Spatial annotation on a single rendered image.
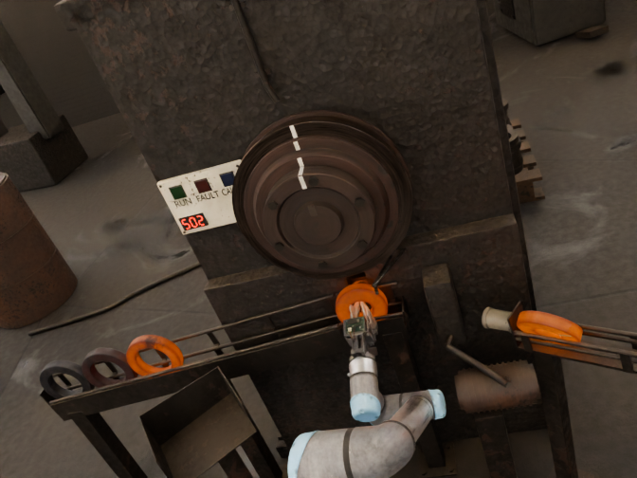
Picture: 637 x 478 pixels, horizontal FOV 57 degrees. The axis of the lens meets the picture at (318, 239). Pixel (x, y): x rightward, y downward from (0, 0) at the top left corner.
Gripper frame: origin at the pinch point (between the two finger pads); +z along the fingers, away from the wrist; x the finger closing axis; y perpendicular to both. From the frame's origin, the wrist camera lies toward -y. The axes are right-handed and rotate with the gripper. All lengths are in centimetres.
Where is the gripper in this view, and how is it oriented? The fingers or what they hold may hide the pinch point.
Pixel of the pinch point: (360, 304)
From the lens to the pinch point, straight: 175.7
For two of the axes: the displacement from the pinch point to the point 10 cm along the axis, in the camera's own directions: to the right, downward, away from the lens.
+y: -3.2, -6.0, -7.3
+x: -9.5, 2.1, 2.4
